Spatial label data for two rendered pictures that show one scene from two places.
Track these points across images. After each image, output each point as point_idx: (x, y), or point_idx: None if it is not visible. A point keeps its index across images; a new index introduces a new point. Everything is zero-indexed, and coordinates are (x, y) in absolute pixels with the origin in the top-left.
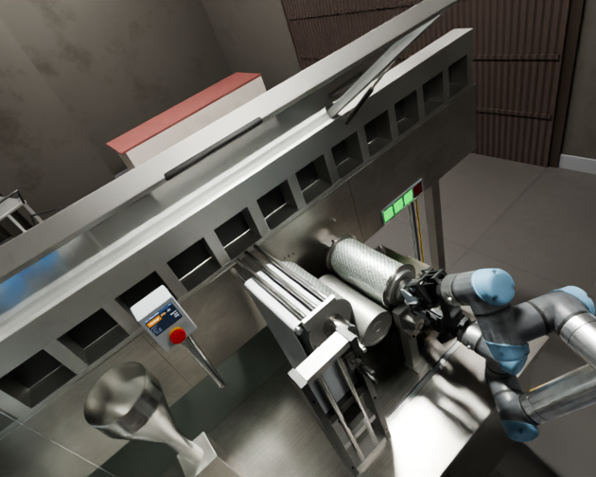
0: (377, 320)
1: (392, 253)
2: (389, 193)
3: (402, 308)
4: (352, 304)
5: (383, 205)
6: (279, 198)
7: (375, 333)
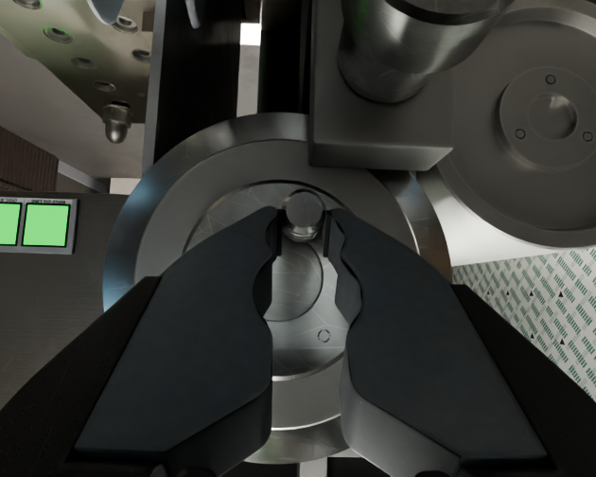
0: (527, 177)
1: (86, 96)
2: (18, 288)
3: (371, 155)
4: (480, 262)
5: (54, 263)
6: (332, 458)
7: (586, 102)
